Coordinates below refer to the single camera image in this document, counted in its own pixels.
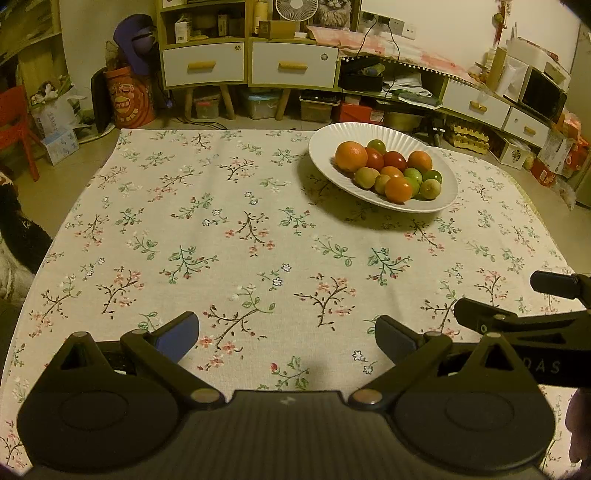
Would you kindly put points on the clear plastic storage box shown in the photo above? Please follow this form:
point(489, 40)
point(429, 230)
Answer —
point(317, 110)
point(207, 107)

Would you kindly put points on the floral tablecloth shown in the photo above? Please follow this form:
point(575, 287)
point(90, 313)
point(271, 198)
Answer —
point(231, 277)

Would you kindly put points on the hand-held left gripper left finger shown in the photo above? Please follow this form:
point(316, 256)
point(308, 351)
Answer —
point(178, 334)

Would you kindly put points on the red flat box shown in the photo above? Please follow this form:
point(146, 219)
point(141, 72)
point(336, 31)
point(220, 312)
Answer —
point(360, 113)

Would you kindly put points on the blue white tissue box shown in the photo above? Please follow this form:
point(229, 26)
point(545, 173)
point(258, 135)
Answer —
point(60, 146)

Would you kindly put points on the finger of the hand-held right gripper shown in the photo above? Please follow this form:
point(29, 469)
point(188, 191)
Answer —
point(554, 282)
point(489, 318)

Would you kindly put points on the olive green tomato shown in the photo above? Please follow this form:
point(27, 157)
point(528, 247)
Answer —
point(376, 146)

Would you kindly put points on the small orange tomato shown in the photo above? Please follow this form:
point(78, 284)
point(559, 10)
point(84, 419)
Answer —
point(398, 190)
point(391, 171)

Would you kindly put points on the yellow egg tray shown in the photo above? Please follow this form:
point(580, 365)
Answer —
point(466, 137)

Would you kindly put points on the black flat panel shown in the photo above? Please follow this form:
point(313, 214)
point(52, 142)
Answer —
point(99, 104)

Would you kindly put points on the small orange mandarin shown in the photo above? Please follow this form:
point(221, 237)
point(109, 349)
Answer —
point(419, 160)

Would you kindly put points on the wooden shelf unit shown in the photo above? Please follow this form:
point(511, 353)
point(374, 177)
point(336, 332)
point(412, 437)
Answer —
point(32, 41)

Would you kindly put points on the small yellow fruit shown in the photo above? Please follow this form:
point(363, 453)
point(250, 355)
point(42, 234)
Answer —
point(381, 184)
point(429, 189)
point(366, 177)

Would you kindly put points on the clear storage box blue lid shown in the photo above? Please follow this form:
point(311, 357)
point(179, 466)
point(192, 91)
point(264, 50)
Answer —
point(261, 105)

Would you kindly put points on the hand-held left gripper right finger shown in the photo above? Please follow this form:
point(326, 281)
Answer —
point(395, 339)

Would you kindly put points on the yellow cabinet white drawer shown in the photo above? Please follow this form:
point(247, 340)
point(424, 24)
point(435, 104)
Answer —
point(180, 64)
point(268, 67)

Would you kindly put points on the oval light green tomato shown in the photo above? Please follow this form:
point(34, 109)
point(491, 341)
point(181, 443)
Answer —
point(433, 175)

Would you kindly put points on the red plastic chair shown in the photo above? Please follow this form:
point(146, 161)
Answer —
point(14, 120)

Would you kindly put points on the purple figure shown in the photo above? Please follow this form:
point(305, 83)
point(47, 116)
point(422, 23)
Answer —
point(134, 41)

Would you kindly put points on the person's right hand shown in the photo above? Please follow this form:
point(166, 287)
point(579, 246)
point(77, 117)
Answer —
point(581, 424)

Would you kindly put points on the red hanging ornament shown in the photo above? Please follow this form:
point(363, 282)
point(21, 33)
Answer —
point(501, 18)

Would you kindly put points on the framed cat picture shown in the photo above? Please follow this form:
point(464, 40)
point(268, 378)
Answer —
point(334, 11)

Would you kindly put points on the red tomato with green stem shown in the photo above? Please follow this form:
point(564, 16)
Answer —
point(374, 160)

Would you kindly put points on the round green tomato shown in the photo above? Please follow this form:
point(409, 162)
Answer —
point(413, 175)

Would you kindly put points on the black microwave oven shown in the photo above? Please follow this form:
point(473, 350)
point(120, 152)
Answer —
point(542, 94)

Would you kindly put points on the white paper bag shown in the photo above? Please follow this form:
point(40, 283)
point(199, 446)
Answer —
point(55, 115)

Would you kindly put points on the grey refrigerator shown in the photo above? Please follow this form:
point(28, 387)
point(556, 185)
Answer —
point(584, 92)

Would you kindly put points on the black white fleece cloth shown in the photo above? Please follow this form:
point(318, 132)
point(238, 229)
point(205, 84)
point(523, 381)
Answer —
point(18, 230)

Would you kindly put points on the smooth red tomato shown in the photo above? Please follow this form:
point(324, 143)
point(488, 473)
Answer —
point(395, 160)

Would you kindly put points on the pink patterned cloth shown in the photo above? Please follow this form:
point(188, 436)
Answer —
point(415, 53)

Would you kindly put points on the white desk fan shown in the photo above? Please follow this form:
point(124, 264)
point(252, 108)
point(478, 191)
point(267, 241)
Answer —
point(295, 7)

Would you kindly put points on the white wall socket strip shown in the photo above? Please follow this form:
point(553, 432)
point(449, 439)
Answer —
point(390, 24)

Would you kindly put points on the pile of red cartons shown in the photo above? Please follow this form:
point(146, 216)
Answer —
point(558, 150)

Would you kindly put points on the large orange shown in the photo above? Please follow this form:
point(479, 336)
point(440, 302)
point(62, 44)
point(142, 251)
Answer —
point(350, 156)

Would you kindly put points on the white ribbed plate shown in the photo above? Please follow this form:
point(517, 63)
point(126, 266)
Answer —
point(328, 138)

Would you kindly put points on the low cabinet white drawers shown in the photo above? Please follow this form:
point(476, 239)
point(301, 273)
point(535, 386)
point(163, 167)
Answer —
point(466, 99)

